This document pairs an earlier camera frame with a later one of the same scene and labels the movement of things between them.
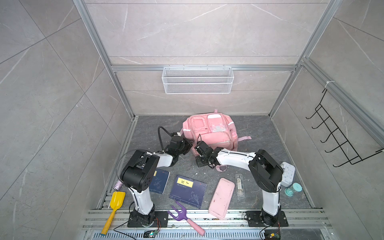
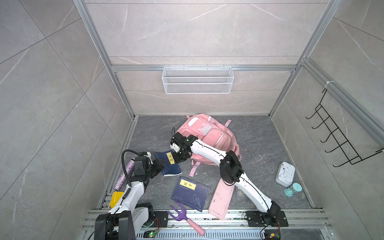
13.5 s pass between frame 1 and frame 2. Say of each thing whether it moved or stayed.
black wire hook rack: stayed
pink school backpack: moved
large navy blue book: stayed
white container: stayed
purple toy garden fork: stayed
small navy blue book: moved
